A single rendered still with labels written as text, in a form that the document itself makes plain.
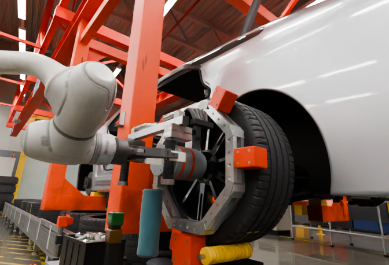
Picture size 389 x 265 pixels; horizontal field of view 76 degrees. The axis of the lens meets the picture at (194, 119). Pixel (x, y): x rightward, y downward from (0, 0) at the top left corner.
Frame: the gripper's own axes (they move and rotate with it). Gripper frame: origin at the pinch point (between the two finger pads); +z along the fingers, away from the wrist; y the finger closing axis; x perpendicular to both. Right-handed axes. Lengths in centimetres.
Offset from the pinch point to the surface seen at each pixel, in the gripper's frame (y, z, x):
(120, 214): -8.5, -11.3, -17.7
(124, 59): -254, 77, 179
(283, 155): 15.7, 43.4, 5.2
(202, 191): -18.2, 30.6, -9.3
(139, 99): -58, 15, 42
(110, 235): -8.7, -13.8, -23.6
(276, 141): 14.6, 40.7, 10.7
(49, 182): -251, 11, -2
